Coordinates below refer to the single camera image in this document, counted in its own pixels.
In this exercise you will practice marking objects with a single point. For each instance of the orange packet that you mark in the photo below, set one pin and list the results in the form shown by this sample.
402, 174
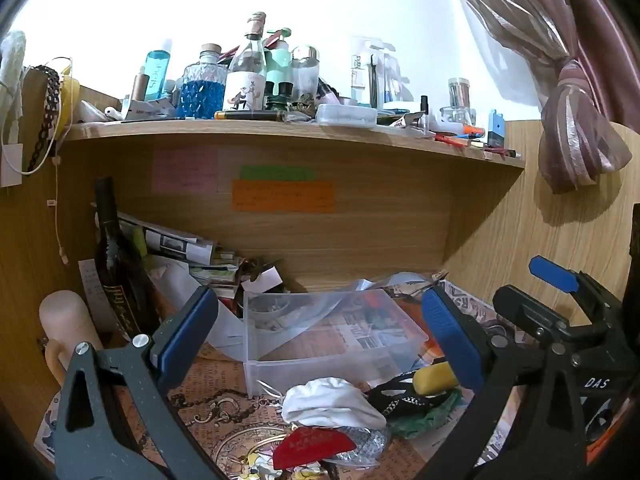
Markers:
375, 301

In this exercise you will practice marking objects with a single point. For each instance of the clear labelled glass bottle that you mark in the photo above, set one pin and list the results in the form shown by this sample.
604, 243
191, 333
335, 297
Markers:
247, 75

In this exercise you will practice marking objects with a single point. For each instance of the dark wine bottle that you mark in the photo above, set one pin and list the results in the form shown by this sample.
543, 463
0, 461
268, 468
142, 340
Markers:
117, 270

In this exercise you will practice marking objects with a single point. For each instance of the clear tube of pencils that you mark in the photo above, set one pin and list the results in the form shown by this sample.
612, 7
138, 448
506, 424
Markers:
459, 91

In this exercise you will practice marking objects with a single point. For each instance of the pink sticky note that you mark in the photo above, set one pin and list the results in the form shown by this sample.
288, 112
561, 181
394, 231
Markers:
185, 170

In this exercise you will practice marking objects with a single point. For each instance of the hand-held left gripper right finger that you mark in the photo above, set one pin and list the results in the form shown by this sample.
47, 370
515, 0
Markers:
450, 335

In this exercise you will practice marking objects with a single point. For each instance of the floral scrunchie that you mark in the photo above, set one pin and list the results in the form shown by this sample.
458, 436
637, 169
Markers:
260, 467

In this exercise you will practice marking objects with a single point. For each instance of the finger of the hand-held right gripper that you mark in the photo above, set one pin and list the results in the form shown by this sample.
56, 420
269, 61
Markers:
525, 310
552, 272

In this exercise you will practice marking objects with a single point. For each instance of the black patterned hairband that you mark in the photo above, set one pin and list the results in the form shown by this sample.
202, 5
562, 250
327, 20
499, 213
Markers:
47, 105

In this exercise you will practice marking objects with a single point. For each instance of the brown tube bottle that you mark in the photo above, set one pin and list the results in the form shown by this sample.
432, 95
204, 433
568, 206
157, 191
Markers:
140, 87

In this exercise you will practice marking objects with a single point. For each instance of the glass jar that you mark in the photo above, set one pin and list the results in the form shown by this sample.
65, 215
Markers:
457, 117

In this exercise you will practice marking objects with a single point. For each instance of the stack of newspapers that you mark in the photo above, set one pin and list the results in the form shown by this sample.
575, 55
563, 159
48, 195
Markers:
170, 242

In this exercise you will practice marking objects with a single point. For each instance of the white tube with red print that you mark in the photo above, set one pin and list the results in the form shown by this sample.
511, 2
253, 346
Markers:
147, 108

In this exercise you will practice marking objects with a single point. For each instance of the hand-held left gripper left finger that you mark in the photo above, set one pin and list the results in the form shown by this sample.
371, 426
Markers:
187, 332

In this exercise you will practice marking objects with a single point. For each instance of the clear bottle with silver cap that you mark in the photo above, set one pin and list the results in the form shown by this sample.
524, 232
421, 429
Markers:
305, 75

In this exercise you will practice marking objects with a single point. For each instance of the red fan-shaped pouch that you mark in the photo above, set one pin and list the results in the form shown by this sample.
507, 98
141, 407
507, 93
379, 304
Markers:
310, 447

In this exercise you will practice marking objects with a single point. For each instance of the black and gold marker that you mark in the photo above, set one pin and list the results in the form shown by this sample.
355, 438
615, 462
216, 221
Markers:
247, 115

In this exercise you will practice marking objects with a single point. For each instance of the black ink bottles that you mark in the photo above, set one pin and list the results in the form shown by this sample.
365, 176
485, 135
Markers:
279, 95

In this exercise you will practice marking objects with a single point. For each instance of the light blue tall bottle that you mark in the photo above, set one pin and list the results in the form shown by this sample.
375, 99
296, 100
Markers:
157, 75

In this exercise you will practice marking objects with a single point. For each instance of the faceted bottle with blue liquid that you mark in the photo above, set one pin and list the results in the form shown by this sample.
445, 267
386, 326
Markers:
202, 92

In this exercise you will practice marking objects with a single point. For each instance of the white paper receipt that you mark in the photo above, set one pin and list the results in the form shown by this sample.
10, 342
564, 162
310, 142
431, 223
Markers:
92, 285

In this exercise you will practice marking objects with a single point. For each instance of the vintage newspaper print mat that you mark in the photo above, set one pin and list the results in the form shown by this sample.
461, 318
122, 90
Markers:
215, 440

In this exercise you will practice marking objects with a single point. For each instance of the clear plastic box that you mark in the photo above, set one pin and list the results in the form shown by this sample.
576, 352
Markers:
320, 365

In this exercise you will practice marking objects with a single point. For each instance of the mauve striped curtain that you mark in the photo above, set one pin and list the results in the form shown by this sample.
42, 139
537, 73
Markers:
560, 60

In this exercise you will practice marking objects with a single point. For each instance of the beige cup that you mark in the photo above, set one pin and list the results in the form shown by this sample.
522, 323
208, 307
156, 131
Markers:
67, 320

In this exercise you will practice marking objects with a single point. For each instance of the green sticky note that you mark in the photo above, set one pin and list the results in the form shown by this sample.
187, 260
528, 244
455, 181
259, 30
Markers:
277, 172

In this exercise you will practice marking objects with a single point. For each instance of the orange marker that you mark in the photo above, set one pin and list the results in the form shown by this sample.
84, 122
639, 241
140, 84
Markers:
472, 132

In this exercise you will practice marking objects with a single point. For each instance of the white paper sheet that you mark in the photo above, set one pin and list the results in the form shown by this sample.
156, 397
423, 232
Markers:
210, 325

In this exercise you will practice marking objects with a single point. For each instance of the clear flat plastic case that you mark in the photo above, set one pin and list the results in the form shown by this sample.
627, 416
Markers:
345, 115

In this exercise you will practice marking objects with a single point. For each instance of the wooden shelf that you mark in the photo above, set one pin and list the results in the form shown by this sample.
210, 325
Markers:
300, 132

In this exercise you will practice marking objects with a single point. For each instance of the mint green pump bottle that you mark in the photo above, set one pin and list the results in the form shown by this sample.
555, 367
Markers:
277, 62

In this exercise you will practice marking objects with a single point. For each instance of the clear blister pack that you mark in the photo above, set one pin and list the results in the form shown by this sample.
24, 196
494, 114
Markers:
372, 70

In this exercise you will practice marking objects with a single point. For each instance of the blue pencil sharpener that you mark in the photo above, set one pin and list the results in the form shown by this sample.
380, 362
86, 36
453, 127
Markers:
495, 127

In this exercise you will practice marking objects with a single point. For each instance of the yellow sponge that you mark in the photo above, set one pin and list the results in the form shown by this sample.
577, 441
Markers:
435, 379

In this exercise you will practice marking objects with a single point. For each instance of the black patterned headband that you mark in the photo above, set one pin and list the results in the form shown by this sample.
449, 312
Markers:
400, 395

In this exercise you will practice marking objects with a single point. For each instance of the green scrunchie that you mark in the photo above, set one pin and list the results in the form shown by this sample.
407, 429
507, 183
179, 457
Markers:
425, 420

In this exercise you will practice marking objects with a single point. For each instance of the orange sticky note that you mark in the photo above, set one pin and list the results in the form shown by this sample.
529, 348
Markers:
282, 196

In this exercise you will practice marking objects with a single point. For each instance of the white cloth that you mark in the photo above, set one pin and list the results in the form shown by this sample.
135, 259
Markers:
330, 402

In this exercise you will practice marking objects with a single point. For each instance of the yellow cloth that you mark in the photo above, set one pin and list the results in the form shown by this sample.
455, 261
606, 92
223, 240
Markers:
70, 95

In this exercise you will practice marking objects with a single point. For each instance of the white fluffy earmuffs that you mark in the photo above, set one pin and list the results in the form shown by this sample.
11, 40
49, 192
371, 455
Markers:
12, 70

